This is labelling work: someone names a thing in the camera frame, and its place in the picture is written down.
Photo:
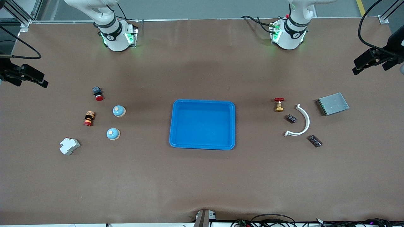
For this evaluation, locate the red pushbutton with orange body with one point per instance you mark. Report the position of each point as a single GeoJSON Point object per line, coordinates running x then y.
{"type": "Point", "coordinates": [89, 118]}

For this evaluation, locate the grey metal box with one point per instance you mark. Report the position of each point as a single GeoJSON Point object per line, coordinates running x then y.
{"type": "Point", "coordinates": [333, 103]}

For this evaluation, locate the red pushbutton with grey body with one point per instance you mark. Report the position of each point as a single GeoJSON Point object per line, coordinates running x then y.
{"type": "Point", "coordinates": [98, 93]}

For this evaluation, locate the short dark electrolytic capacitor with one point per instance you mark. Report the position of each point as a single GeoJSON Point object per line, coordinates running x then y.
{"type": "Point", "coordinates": [290, 119]}

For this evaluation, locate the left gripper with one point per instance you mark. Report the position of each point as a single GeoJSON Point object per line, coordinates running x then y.
{"type": "Point", "coordinates": [392, 50]}

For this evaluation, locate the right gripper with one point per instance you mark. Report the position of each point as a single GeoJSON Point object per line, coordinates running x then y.
{"type": "Point", "coordinates": [5, 69]}

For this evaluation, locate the aluminium frame post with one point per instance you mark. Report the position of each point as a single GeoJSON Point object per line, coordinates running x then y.
{"type": "Point", "coordinates": [25, 24]}
{"type": "Point", "coordinates": [383, 20]}

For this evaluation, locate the blue plastic tray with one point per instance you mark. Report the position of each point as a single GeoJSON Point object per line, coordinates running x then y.
{"type": "Point", "coordinates": [202, 126]}

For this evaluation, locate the long dark electrolytic capacitor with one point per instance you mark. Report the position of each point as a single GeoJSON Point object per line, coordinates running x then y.
{"type": "Point", "coordinates": [315, 141]}

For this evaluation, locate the white curved plastic clamp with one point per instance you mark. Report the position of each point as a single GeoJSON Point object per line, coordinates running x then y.
{"type": "Point", "coordinates": [306, 121]}

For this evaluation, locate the silver table edge rail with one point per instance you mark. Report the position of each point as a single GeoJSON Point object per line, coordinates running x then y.
{"type": "Point", "coordinates": [205, 19]}

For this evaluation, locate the brown table mat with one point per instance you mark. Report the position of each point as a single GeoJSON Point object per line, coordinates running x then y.
{"type": "Point", "coordinates": [202, 183]}

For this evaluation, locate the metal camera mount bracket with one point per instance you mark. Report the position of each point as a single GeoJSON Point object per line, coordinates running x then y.
{"type": "Point", "coordinates": [203, 219]}

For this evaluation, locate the white circuit breaker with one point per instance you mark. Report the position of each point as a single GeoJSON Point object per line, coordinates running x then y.
{"type": "Point", "coordinates": [69, 146]}

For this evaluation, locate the blue bell with cream base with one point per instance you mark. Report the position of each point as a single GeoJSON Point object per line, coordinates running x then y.
{"type": "Point", "coordinates": [119, 110]}
{"type": "Point", "coordinates": [113, 134]}

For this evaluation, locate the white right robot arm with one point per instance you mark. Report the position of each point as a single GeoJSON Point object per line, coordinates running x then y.
{"type": "Point", "coordinates": [110, 34]}

